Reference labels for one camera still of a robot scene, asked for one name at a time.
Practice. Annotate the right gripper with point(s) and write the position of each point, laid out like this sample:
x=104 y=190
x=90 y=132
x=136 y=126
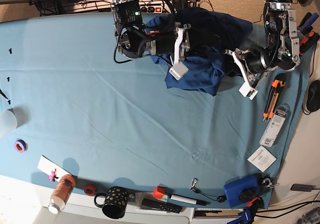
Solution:
x=188 y=37

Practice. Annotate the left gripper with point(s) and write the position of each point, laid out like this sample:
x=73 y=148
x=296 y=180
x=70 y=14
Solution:
x=230 y=66

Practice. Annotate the dark blue t-shirt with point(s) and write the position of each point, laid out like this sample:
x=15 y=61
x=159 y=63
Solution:
x=206 y=65

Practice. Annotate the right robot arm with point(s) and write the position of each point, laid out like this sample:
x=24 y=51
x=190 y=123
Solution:
x=173 y=38

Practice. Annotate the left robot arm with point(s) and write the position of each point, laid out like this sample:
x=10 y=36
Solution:
x=282 y=42

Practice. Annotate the orange black utility knife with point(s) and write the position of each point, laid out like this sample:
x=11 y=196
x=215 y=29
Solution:
x=275 y=90

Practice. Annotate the white power strip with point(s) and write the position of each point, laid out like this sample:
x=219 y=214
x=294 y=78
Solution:
x=154 y=6

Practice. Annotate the clear blister pack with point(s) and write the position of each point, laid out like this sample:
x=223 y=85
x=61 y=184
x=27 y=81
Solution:
x=274 y=126

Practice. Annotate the black computer mouse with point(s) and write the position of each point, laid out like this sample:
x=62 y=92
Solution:
x=313 y=98

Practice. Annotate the orange black clamp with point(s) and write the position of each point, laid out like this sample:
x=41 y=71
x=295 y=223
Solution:
x=308 y=41

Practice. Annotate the blue spring clamp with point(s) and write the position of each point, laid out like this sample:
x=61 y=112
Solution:
x=307 y=21

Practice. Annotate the white paper card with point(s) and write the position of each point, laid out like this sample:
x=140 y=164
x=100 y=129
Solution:
x=262 y=159

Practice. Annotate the metal carabiner keyring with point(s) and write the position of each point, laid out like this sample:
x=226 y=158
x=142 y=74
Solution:
x=268 y=183

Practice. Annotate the blue box with knob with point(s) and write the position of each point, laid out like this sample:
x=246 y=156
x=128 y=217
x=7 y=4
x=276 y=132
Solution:
x=242 y=190

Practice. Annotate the black adapter block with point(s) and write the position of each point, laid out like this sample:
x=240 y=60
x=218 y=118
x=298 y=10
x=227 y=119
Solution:
x=302 y=188

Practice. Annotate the light blue table cloth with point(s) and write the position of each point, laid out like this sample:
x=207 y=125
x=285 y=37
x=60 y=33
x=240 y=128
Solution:
x=117 y=124

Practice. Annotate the white marker pen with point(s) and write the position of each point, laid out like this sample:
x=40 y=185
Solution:
x=187 y=200

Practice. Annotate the blue orange bottom clamp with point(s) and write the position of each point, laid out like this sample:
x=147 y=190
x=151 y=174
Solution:
x=248 y=215

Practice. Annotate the orange red cube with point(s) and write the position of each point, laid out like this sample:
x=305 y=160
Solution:
x=158 y=192

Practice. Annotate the black remote control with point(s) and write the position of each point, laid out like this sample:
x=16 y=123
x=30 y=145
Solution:
x=161 y=206

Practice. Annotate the red tape roll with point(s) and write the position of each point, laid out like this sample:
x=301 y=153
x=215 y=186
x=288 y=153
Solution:
x=90 y=190

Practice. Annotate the black mug gold dots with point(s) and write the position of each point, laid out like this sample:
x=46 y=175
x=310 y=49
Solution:
x=115 y=202

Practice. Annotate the white paper sheet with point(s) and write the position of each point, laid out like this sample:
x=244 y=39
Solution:
x=46 y=166

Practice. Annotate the orange supplement bottle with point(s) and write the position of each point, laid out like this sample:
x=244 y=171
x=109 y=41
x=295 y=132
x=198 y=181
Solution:
x=61 y=194

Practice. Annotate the pink small toy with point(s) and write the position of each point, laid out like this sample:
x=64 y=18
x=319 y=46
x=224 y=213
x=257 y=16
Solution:
x=53 y=176

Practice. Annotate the purple tape roll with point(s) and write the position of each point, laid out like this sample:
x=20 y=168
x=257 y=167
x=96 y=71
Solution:
x=20 y=145

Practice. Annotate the translucent plastic cup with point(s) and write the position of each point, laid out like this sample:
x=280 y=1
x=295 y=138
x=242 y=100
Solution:
x=8 y=122

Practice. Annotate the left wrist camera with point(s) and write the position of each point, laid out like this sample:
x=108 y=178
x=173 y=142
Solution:
x=247 y=91

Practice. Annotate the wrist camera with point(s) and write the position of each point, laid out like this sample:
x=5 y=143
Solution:
x=247 y=91
x=178 y=70

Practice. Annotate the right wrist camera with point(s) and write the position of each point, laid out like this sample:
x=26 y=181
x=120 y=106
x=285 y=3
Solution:
x=178 y=70

